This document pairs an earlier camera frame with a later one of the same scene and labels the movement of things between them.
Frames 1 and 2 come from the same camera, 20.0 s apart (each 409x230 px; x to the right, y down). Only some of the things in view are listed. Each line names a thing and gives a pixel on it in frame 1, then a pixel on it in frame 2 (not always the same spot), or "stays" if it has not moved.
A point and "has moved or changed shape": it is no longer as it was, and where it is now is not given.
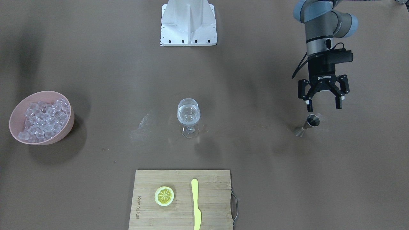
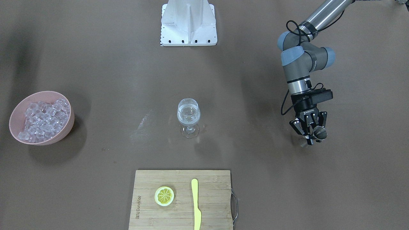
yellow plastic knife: (197, 213) stays
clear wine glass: (189, 113) stays
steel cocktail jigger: (312, 120) has moved or changed shape
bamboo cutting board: (215, 200) stays
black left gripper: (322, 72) → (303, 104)
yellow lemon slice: (164, 196) stays
